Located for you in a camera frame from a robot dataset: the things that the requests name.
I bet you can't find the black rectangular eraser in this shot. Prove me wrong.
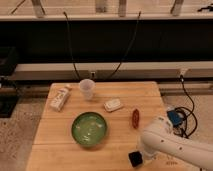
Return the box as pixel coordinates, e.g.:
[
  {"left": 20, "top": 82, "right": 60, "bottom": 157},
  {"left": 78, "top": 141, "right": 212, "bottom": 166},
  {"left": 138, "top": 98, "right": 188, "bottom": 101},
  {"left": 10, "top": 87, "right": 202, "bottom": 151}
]
[{"left": 128, "top": 151, "right": 143, "bottom": 167}]

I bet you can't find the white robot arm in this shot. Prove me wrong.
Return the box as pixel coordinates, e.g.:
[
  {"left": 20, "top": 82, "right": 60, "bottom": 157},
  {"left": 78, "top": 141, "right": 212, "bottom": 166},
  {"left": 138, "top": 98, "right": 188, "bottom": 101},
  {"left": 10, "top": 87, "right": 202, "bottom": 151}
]
[{"left": 137, "top": 116, "right": 213, "bottom": 171}]

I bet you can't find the translucent white cup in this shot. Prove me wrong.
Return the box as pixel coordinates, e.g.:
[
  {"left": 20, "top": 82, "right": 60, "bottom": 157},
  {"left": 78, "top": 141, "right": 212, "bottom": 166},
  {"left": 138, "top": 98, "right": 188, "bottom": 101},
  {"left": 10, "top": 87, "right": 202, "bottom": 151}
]
[{"left": 79, "top": 79, "right": 95, "bottom": 100}]

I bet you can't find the green ceramic bowl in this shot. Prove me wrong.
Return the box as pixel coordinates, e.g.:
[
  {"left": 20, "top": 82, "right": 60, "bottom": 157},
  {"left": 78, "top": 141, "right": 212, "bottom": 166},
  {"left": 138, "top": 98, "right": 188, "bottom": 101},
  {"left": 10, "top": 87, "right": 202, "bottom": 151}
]
[{"left": 71, "top": 112, "right": 108, "bottom": 148}]

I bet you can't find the white soap bar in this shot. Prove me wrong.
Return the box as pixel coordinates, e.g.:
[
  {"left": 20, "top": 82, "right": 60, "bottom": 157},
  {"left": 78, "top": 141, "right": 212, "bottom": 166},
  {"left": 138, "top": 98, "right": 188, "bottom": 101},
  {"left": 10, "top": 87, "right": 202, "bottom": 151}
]
[{"left": 104, "top": 99, "right": 123, "bottom": 112}]

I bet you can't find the red brown oblong object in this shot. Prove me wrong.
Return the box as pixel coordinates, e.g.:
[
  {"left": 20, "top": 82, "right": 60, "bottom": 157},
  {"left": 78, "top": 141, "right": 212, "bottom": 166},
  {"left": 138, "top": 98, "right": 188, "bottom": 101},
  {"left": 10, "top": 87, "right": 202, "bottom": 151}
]
[{"left": 132, "top": 109, "right": 140, "bottom": 129}]

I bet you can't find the white small carton box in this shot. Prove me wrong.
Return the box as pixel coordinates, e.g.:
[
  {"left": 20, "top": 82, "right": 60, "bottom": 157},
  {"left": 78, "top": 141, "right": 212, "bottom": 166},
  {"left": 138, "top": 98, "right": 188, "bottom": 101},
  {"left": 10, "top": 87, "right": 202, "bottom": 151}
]
[{"left": 50, "top": 84, "right": 71, "bottom": 111}]

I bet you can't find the blue power adapter box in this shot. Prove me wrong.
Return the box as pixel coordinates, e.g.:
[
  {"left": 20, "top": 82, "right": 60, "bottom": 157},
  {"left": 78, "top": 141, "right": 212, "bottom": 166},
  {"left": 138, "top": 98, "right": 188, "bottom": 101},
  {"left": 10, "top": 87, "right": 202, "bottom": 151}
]
[{"left": 167, "top": 110, "right": 183, "bottom": 127}]

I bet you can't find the black box at left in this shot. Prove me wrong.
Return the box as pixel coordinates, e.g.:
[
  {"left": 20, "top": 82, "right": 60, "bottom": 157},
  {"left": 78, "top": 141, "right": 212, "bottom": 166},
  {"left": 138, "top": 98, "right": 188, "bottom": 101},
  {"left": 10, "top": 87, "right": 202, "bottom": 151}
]
[{"left": 0, "top": 47, "right": 18, "bottom": 118}]

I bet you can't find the white wall power outlet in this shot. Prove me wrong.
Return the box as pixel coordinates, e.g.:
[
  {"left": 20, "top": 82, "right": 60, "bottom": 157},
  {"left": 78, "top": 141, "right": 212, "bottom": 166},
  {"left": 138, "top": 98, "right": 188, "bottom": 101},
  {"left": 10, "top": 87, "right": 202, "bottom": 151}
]
[{"left": 89, "top": 71, "right": 96, "bottom": 80}]

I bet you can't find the black left hanging cable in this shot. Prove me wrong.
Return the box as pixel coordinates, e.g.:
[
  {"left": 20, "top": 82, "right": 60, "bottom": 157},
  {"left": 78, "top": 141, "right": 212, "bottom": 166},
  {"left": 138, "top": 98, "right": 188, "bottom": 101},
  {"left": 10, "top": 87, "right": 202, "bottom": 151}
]
[{"left": 63, "top": 11, "right": 82, "bottom": 81}]

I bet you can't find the black hanging cable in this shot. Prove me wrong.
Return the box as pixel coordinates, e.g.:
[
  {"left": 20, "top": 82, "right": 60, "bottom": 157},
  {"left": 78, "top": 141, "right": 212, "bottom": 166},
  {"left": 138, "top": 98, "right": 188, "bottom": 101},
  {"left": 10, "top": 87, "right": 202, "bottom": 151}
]
[
  {"left": 105, "top": 11, "right": 142, "bottom": 81},
  {"left": 63, "top": 11, "right": 82, "bottom": 81}
]

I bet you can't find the black right hanging cable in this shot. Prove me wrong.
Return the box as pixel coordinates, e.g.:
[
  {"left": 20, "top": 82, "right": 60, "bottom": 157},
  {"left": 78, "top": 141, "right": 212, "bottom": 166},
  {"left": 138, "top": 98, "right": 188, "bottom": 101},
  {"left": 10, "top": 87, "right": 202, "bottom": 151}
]
[{"left": 105, "top": 11, "right": 142, "bottom": 81}]

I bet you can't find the black floor cable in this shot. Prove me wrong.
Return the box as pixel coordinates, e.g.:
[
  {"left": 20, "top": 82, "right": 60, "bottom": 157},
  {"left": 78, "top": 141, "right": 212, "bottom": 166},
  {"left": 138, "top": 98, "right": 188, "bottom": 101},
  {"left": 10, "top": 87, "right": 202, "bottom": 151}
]
[{"left": 173, "top": 73, "right": 199, "bottom": 139}]

